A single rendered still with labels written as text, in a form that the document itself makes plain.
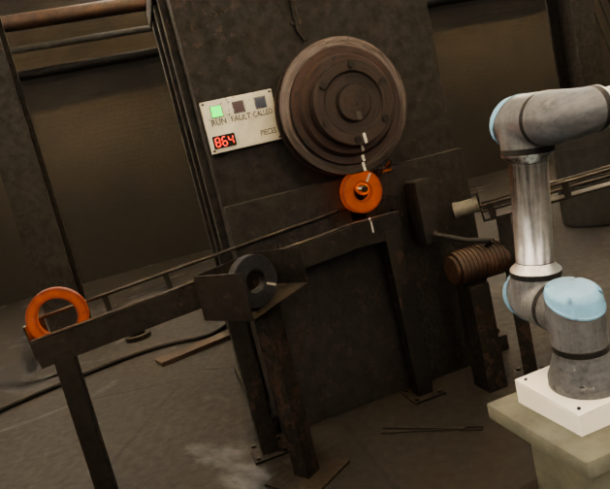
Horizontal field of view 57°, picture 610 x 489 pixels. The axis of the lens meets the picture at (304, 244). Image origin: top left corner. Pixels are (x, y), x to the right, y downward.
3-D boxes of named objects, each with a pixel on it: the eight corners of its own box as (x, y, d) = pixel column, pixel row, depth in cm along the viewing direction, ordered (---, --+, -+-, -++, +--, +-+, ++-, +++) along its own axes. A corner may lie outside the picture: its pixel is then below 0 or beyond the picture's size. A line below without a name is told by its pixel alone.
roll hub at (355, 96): (372, 52, 191) (397, 131, 196) (299, 75, 184) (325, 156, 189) (379, 48, 185) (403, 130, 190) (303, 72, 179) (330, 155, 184)
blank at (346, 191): (369, 219, 205) (373, 219, 201) (333, 203, 200) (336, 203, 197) (385, 179, 205) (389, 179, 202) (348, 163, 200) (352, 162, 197)
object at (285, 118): (377, 25, 201) (414, 151, 209) (256, 61, 190) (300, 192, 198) (384, 20, 195) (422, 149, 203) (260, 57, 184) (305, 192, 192)
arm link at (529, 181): (536, 338, 127) (519, 93, 116) (499, 318, 142) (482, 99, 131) (582, 326, 130) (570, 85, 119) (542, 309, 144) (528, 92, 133)
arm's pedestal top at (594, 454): (713, 424, 115) (711, 407, 115) (589, 481, 107) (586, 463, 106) (593, 375, 146) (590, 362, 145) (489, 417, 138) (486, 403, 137)
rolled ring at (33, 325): (74, 278, 176) (75, 277, 179) (14, 302, 172) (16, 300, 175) (98, 331, 179) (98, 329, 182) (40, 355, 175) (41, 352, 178)
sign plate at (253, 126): (211, 154, 197) (199, 104, 195) (281, 139, 204) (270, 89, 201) (212, 154, 195) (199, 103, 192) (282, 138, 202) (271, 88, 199)
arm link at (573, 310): (574, 360, 116) (565, 299, 113) (534, 339, 129) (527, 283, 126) (624, 342, 118) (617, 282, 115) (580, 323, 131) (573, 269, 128)
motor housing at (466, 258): (465, 385, 213) (438, 250, 204) (513, 368, 218) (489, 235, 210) (485, 398, 200) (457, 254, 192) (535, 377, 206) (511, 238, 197)
